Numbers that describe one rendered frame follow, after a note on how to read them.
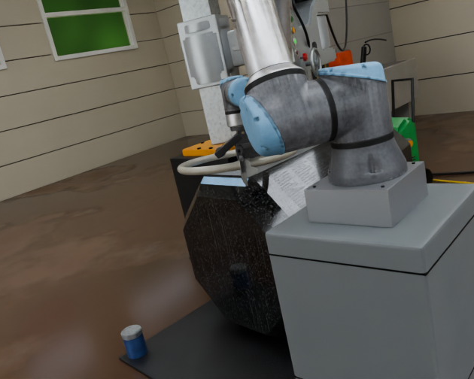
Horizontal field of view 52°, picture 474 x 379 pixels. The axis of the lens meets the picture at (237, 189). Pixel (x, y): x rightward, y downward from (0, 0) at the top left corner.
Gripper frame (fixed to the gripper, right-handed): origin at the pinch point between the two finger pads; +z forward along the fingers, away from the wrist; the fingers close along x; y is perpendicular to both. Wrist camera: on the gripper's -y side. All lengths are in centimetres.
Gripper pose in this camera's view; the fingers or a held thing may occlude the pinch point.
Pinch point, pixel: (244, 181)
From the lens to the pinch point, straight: 174.9
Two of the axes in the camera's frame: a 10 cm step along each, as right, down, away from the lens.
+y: 9.8, -1.8, 0.3
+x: -0.7, -2.0, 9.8
